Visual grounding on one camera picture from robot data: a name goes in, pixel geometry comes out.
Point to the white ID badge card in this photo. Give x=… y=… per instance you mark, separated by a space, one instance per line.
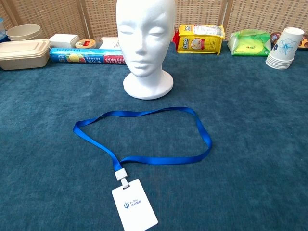
x=134 y=207

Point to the white foam mannequin head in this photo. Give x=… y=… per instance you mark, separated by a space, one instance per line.
x=144 y=36

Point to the yellow snack bag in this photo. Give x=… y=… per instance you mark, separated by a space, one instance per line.
x=199 y=43

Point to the blue plastic wrap box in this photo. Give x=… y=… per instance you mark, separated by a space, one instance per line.
x=84 y=56

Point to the round tin with red label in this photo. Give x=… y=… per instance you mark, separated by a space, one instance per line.
x=85 y=44

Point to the small white cardboard box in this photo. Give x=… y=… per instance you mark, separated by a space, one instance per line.
x=63 y=40

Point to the green tissue pack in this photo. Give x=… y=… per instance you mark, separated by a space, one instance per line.
x=247 y=44

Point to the teal table cloth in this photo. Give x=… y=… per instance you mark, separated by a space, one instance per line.
x=48 y=168

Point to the wicker folding screen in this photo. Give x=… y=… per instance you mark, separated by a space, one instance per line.
x=60 y=16

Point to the brown cookie bag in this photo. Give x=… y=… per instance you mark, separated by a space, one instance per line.
x=275 y=37

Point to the beige lidded lunch box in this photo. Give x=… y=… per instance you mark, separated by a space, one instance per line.
x=21 y=55

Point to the stack of white paper cups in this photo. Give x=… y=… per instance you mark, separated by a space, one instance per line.
x=285 y=45

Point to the beige paper bowl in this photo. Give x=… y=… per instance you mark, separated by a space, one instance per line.
x=24 y=31

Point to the blue lidded plastic container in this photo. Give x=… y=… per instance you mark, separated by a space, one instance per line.
x=1 y=29

